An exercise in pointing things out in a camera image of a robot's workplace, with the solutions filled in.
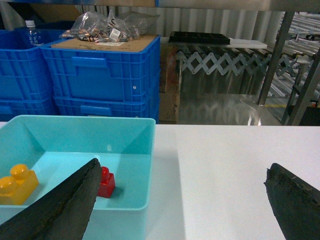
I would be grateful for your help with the clear plastic water bottle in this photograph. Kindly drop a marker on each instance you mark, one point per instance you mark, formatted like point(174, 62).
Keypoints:
point(33, 36)

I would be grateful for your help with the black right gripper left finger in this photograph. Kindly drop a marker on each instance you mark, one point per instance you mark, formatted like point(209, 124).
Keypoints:
point(61, 214)

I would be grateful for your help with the red toy block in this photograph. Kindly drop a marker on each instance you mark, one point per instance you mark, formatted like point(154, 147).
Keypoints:
point(107, 183)

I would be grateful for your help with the blue crate with cardboard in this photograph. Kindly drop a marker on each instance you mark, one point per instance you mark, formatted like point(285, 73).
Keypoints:
point(103, 75)

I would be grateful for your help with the expandable roller conveyor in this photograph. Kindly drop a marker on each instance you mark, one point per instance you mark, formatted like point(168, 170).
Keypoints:
point(226, 60)

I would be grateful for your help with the left blue crate stack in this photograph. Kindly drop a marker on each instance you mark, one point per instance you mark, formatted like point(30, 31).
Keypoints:
point(26, 85)

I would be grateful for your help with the brown cardboard sheet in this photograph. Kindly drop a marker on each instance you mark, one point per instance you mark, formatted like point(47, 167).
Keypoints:
point(133, 46)

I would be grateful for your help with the yellow toy block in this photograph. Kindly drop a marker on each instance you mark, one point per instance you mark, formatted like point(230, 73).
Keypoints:
point(16, 188)

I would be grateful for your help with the light blue plastic tray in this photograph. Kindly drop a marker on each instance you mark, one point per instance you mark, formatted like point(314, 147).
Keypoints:
point(57, 146)

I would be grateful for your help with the plastic bag of parts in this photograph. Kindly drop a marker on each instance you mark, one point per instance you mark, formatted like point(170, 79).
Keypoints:
point(98, 28)

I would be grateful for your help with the lower stacked blue crate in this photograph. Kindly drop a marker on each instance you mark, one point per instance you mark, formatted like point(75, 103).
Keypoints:
point(85, 107)

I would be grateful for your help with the black compartment tray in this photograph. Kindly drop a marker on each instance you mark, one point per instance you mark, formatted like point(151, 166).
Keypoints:
point(198, 38)

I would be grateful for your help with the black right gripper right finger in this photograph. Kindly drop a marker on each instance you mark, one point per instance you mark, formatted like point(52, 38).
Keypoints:
point(295, 204)

